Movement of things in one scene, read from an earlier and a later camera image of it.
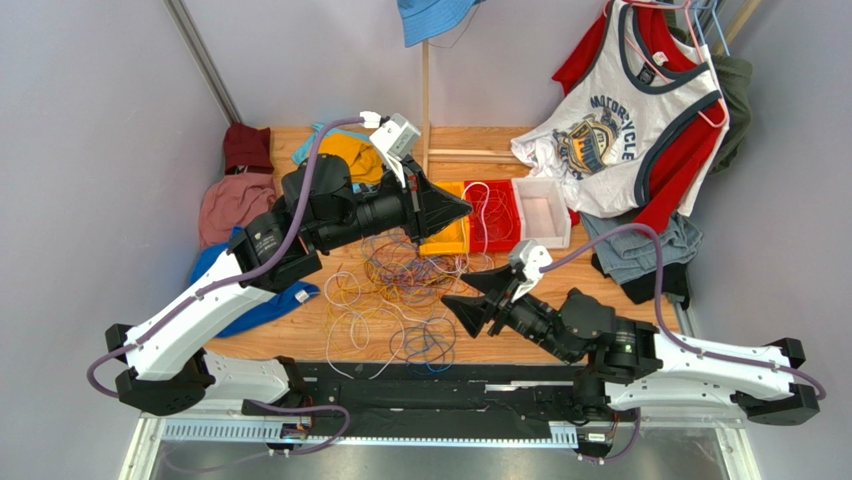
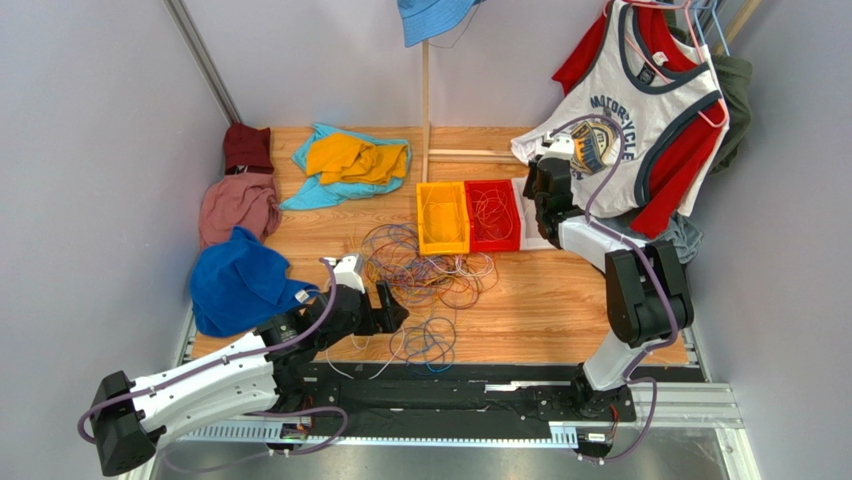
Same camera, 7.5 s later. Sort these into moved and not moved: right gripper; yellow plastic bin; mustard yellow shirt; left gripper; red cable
Moved: left gripper; right gripper
Not moved: red cable; yellow plastic bin; mustard yellow shirt
